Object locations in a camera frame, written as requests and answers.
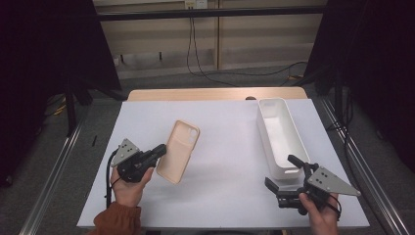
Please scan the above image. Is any black floor cable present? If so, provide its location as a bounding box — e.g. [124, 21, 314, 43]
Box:
[186, 18, 240, 88]
[195, 61, 309, 78]

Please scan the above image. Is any beige phone case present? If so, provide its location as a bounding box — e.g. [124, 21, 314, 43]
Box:
[156, 119, 201, 185]

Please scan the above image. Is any yellow cable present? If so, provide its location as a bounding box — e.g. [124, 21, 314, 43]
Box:
[52, 103, 68, 117]

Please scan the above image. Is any dark curtain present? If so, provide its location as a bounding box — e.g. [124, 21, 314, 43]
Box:
[304, 0, 415, 172]
[0, 0, 122, 188]

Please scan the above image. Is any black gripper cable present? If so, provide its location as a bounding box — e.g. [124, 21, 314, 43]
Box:
[104, 148, 120, 210]

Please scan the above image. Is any white wall socket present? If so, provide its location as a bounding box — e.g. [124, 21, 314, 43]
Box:
[184, 0, 209, 10]

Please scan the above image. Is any black stand leg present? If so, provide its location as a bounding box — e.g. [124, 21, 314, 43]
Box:
[63, 77, 78, 138]
[332, 73, 347, 132]

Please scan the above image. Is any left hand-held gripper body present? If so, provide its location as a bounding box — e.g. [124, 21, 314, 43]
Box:
[111, 138, 159, 184]

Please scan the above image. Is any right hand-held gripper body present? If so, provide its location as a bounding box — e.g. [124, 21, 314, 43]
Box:
[277, 162, 362, 217]

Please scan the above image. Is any white plastic bin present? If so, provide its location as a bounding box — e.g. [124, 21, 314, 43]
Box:
[256, 97, 311, 181]

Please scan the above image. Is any person's left hand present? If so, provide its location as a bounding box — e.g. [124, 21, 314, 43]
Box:
[110, 165, 155, 209]

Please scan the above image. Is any person's right hand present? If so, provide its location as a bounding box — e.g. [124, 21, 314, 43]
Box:
[298, 191, 343, 235]

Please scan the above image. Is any metal floor rail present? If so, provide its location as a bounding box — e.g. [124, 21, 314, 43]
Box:
[320, 97, 409, 235]
[19, 120, 83, 235]

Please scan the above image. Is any wooden table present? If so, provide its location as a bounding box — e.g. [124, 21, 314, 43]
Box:
[126, 86, 308, 102]

